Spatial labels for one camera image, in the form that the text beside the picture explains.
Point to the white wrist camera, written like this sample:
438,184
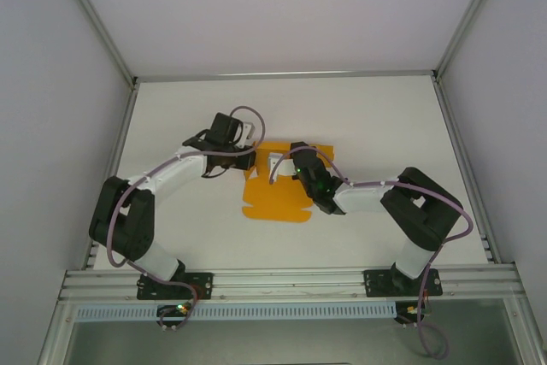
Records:
287,166
248,132

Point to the orange paper box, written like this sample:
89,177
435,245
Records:
278,202

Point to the long aluminium frame bar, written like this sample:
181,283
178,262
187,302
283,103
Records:
282,75

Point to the wide aluminium mounting rail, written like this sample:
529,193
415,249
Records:
290,284

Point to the grey metal sheet panel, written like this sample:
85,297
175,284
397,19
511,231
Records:
278,343

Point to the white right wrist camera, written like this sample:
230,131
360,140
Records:
287,166

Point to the small circuit board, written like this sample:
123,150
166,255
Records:
410,310
177,308

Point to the small left circuit board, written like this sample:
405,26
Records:
177,308

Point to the short aluminium frame leg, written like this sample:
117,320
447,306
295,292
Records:
523,339
52,339

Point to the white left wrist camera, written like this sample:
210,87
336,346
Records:
248,132

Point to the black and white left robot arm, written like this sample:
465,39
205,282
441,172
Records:
128,219

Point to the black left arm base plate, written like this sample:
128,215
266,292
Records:
205,286

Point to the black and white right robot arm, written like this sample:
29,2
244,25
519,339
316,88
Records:
423,211

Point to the small right circuit board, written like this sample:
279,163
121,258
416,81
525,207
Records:
410,310

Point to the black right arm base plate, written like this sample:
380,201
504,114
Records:
372,284

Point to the aluminium frame post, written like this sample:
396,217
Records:
468,19
96,19

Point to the aluminium table side rail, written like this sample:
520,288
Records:
124,125
452,125

